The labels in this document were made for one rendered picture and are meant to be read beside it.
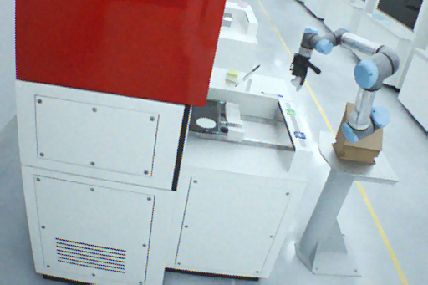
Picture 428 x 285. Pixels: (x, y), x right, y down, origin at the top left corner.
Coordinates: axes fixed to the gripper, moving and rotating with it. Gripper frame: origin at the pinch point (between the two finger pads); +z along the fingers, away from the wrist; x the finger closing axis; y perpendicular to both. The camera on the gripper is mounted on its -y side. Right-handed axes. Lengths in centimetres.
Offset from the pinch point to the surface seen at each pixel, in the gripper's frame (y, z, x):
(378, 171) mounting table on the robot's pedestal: -52, 29, 27
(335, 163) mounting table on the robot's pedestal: -25.1, 28.7, 24.8
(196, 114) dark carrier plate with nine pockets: 53, 21, 9
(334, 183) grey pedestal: -34, 47, 17
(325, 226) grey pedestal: -39, 80, 20
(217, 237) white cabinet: 33, 72, 46
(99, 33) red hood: 95, -34, 66
